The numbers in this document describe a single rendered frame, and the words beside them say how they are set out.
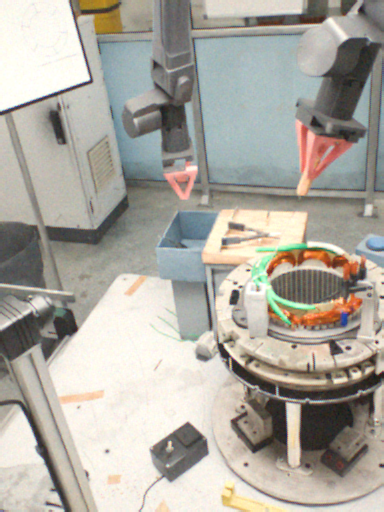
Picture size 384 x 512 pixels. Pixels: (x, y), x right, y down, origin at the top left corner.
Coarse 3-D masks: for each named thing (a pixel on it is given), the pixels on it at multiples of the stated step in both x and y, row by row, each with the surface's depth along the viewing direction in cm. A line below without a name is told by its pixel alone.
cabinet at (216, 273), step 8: (304, 240) 129; (208, 264) 119; (216, 264) 118; (224, 264) 118; (208, 272) 120; (216, 272) 121; (224, 272) 120; (208, 280) 121; (216, 280) 122; (208, 288) 123; (216, 288) 123; (216, 296) 124; (216, 320) 127; (216, 328) 129
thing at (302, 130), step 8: (296, 128) 81; (304, 128) 80; (304, 136) 81; (344, 136) 78; (352, 136) 77; (304, 144) 81; (304, 152) 82; (320, 152) 83; (304, 160) 83; (304, 168) 83
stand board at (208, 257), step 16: (224, 224) 126; (256, 224) 125; (272, 224) 124; (304, 224) 123; (208, 240) 122; (256, 240) 119; (272, 240) 119; (288, 240) 118; (208, 256) 117; (224, 256) 116; (240, 256) 115; (256, 256) 114
